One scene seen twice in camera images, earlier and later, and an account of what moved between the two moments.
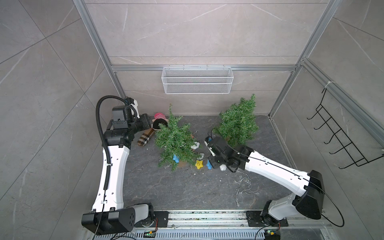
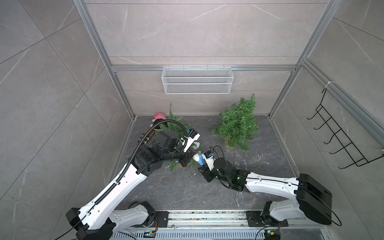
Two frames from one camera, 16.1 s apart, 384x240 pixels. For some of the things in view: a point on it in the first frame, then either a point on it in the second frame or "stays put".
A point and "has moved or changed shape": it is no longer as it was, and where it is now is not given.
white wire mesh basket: [195, 80] stays put
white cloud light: [223, 167] has moved or changed shape
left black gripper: [145, 123] → [186, 157]
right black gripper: [213, 163] → [207, 173]
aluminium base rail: [226, 225] stays put
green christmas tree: [238, 123] stays put
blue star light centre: [208, 164] has moved or changed shape
